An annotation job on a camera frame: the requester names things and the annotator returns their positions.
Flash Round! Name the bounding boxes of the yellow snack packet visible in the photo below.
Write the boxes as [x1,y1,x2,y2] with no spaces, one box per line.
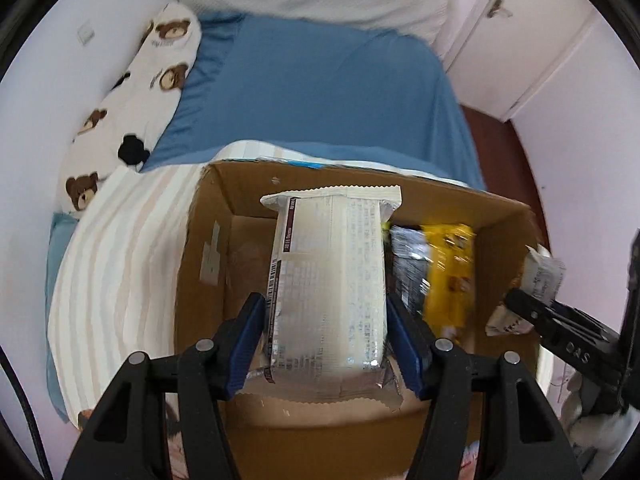
[420,224,476,346]

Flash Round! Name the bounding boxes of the silver dark snack packet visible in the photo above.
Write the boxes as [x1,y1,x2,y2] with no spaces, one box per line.
[387,225,433,321]

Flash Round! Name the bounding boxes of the crinkled white snack packet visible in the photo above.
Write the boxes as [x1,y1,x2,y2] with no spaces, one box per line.
[485,245,568,336]

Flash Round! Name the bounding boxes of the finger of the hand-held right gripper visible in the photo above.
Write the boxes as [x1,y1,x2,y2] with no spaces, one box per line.
[502,289,624,387]

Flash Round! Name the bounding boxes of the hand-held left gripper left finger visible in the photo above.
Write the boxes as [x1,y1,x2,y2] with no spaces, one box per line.
[60,292,268,480]

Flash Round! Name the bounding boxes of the white cloth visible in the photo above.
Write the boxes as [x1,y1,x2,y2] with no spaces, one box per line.
[560,375,632,480]

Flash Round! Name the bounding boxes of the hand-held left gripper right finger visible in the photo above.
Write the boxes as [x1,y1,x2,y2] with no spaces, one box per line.
[385,292,583,480]

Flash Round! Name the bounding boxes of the cardboard box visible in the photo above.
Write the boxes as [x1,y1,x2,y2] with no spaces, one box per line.
[172,157,546,480]

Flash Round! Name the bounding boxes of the white door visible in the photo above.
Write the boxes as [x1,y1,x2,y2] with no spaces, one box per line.
[445,0,601,121]

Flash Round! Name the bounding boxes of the black cable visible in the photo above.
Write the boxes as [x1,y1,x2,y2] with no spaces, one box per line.
[0,350,53,480]

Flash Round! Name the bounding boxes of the bear print pillow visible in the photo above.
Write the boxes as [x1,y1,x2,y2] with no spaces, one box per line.
[55,2,203,216]

